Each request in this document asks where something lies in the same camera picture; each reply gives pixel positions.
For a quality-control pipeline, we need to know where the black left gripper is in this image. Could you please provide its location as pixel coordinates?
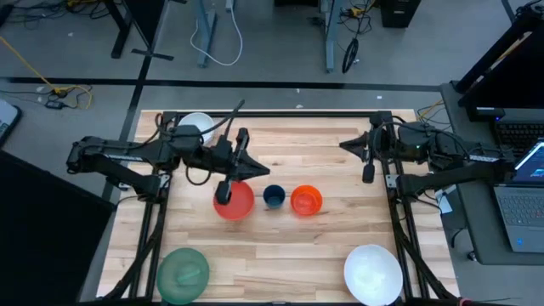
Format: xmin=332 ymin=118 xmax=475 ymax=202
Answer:
xmin=199 ymin=127 xmax=271 ymax=183

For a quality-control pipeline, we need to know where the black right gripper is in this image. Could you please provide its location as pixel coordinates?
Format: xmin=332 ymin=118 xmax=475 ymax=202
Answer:
xmin=338 ymin=122 xmax=400 ymax=166

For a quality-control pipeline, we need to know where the red plastic bowl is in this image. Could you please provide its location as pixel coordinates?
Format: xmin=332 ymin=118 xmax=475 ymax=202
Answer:
xmin=212 ymin=180 xmax=255 ymax=221

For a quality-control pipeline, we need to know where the dark blue cup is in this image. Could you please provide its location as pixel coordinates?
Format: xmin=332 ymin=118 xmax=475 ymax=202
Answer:
xmin=262 ymin=184 xmax=286 ymax=210

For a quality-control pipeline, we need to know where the small orange bowl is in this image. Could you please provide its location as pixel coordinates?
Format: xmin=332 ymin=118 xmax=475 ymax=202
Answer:
xmin=290 ymin=184 xmax=324 ymax=217

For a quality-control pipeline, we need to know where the small white bowl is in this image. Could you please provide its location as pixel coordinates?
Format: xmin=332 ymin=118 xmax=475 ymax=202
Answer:
xmin=177 ymin=111 xmax=216 ymax=145

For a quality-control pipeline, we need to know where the green plastic bowl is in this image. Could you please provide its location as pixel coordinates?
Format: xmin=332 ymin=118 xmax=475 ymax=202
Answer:
xmin=156 ymin=247 xmax=211 ymax=306

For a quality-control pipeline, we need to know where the white paper tag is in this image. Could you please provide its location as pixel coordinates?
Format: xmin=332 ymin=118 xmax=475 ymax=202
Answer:
xmin=435 ymin=189 xmax=454 ymax=215

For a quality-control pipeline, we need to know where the blue-grey desk leg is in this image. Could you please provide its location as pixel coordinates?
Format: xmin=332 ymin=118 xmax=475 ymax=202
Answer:
xmin=320 ymin=0 xmax=341 ymax=74
xmin=195 ymin=0 xmax=218 ymax=69

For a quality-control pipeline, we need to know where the large white bowl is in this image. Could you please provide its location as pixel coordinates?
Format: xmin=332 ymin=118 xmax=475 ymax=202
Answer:
xmin=343 ymin=244 xmax=404 ymax=306

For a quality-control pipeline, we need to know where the black computer tower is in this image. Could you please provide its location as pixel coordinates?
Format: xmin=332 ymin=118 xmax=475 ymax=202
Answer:
xmin=379 ymin=0 xmax=422 ymax=29

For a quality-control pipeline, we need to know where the grey side desk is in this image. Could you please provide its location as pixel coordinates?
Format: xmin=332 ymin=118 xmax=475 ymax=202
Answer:
xmin=439 ymin=82 xmax=544 ymax=267

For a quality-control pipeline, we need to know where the black laptop keyboard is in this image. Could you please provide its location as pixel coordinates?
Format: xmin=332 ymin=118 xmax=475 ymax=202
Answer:
xmin=492 ymin=108 xmax=544 ymax=156

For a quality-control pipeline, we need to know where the black monitor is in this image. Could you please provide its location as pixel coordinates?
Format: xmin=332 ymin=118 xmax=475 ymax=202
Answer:
xmin=452 ymin=0 xmax=544 ymax=122

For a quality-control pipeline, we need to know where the grey open laptop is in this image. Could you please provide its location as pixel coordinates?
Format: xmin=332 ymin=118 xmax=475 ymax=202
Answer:
xmin=492 ymin=139 xmax=544 ymax=255

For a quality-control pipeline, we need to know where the black desk leg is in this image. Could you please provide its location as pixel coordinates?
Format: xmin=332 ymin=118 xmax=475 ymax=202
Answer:
xmin=101 ymin=0 xmax=175 ymax=61

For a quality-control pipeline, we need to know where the black panel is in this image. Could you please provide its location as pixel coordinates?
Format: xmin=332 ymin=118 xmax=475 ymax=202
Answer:
xmin=0 ymin=148 xmax=116 ymax=306

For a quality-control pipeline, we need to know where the grey tablet device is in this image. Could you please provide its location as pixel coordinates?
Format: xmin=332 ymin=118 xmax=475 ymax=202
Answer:
xmin=0 ymin=99 xmax=22 ymax=148

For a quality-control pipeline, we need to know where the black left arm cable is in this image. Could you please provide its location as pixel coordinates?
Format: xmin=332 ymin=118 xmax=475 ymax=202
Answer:
xmin=184 ymin=99 xmax=247 ymax=187

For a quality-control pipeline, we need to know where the coiled black cable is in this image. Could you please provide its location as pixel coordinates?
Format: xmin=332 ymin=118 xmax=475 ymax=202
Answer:
xmin=342 ymin=37 xmax=360 ymax=75

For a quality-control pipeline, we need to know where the white floor cable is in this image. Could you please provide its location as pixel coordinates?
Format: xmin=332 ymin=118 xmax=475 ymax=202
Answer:
xmin=190 ymin=0 xmax=244 ymax=67

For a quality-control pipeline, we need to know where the yellow floor cable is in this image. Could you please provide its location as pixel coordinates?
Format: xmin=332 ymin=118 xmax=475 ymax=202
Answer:
xmin=0 ymin=36 xmax=94 ymax=111

